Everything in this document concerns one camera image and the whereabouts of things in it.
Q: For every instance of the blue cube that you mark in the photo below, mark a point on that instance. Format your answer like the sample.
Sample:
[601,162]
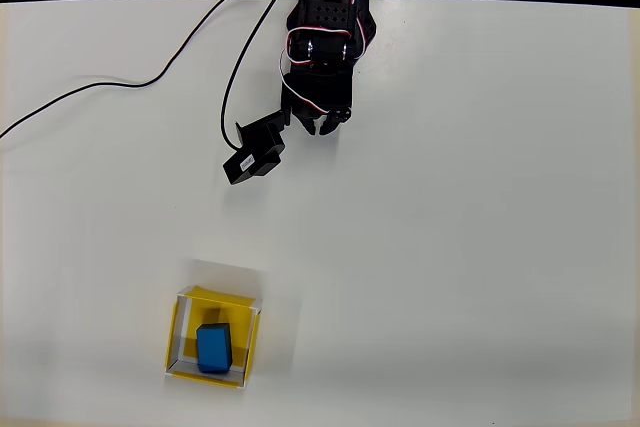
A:
[215,349]

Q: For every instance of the yellow open box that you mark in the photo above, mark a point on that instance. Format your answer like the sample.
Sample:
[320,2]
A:
[175,342]

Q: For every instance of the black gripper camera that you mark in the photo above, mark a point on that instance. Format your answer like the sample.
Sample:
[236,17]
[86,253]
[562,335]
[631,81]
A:
[252,157]

